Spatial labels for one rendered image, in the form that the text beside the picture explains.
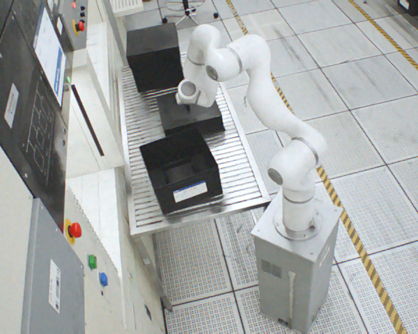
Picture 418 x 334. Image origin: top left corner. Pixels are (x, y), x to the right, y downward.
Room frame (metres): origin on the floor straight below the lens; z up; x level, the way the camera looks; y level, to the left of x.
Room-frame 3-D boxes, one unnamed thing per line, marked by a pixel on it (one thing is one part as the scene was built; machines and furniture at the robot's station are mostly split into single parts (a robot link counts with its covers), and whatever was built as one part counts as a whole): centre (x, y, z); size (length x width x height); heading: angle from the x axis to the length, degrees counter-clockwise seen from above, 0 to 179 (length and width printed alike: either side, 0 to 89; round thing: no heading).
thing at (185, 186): (1.31, 0.12, 0.85); 0.28 x 0.28 x 0.17; 12
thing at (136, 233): (1.75, 0.11, 0.38); 1.30 x 0.60 x 0.76; 3
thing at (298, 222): (0.99, -0.30, 0.85); 0.19 x 0.19 x 0.18
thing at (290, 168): (0.97, -0.28, 1.07); 0.19 x 0.12 x 0.24; 123
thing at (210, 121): (1.72, 0.04, 0.83); 0.29 x 0.29 x 0.13; 5
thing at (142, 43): (2.19, 0.17, 0.89); 0.29 x 0.29 x 0.25; 89
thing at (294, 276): (0.99, -0.30, 0.38); 0.28 x 0.28 x 0.76; 48
